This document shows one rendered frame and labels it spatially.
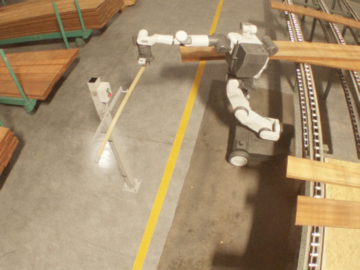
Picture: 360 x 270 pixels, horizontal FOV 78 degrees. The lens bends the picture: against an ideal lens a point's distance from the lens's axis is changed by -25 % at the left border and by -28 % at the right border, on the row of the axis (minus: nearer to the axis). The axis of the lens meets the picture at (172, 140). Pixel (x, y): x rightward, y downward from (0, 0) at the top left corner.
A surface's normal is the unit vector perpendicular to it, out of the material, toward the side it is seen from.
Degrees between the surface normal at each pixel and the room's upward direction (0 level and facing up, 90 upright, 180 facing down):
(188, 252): 0
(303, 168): 0
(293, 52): 0
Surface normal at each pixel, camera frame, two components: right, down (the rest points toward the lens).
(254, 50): 0.12, -0.57
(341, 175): -0.08, -0.61
